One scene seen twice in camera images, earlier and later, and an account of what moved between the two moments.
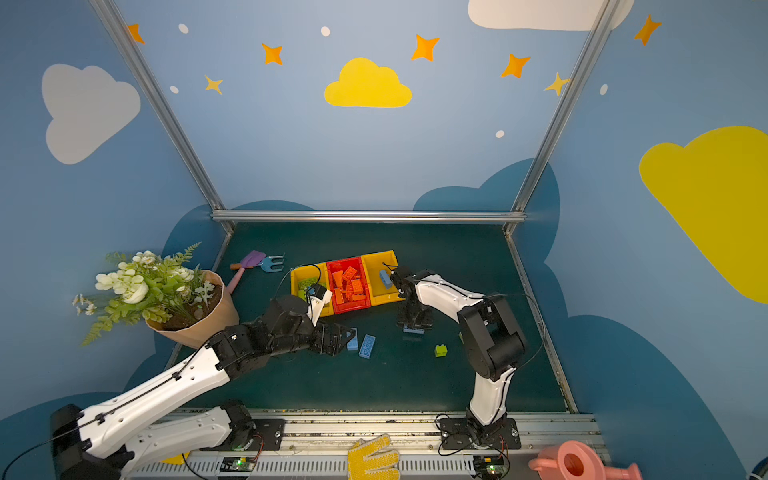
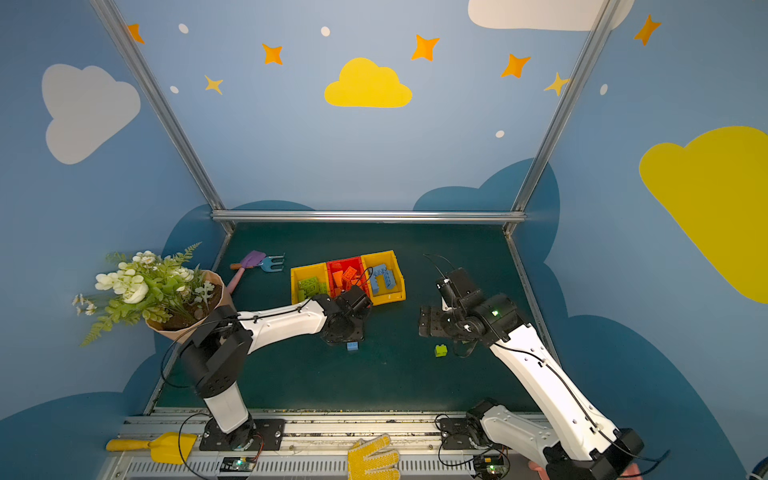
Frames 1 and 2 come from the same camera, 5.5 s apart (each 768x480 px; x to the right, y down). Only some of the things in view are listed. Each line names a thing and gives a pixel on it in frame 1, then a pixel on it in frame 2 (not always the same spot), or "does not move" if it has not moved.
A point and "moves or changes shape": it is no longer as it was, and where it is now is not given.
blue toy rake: (267, 264) does not move
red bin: (350, 286) does not move
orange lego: (349, 273) does not move
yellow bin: (321, 271) does not move
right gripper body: (414, 313) -> (432, 322)
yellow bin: (373, 265) does not move
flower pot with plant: (179, 300) does not move
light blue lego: (386, 279) moves or changes shape
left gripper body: (335, 338) -> (339, 330)
